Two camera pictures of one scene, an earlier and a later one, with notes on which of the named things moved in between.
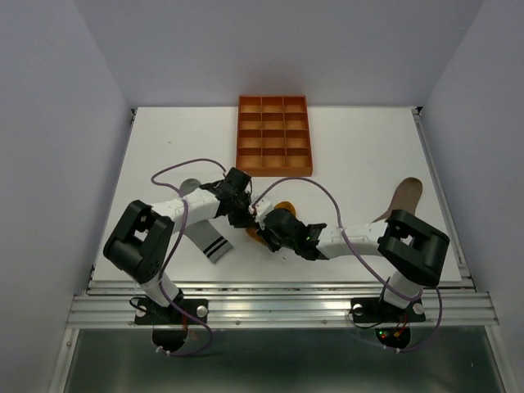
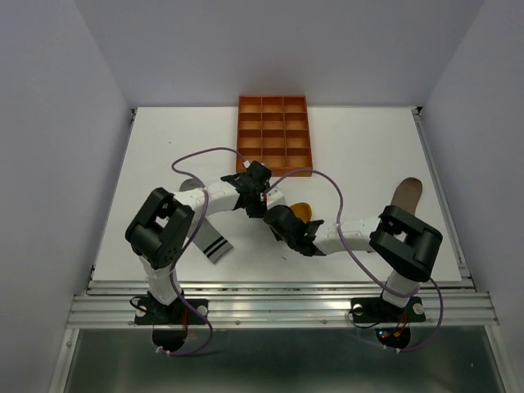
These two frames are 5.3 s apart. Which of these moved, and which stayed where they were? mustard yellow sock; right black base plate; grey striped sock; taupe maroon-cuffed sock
Moved: mustard yellow sock
Stayed: taupe maroon-cuffed sock; grey striped sock; right black base plate
